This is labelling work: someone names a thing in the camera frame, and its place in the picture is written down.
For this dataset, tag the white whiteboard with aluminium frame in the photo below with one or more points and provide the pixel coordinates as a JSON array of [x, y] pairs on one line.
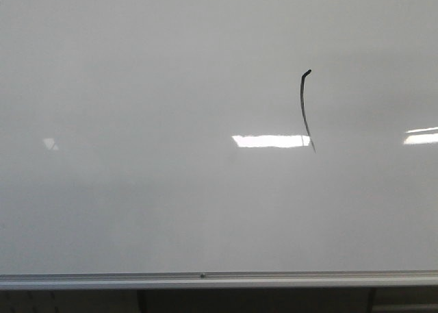
[[151, 144]]

